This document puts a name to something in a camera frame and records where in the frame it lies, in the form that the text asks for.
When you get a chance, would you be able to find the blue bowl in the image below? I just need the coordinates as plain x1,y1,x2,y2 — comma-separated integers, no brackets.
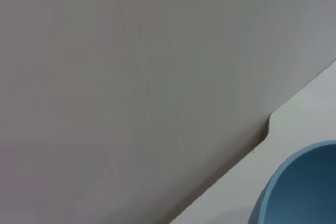
248,140,336,224

